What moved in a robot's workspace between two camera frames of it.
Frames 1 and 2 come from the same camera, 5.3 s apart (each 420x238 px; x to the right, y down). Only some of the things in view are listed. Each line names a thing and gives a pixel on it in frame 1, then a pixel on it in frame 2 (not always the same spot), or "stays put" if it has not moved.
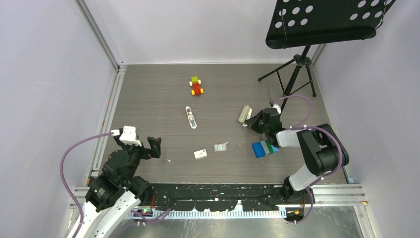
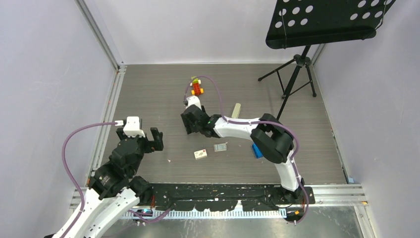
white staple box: (200, 154) stays put
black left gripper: (154, 151) stays put
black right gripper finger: (257, 122) -> (187, 122)
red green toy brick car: (195, 83) stays put
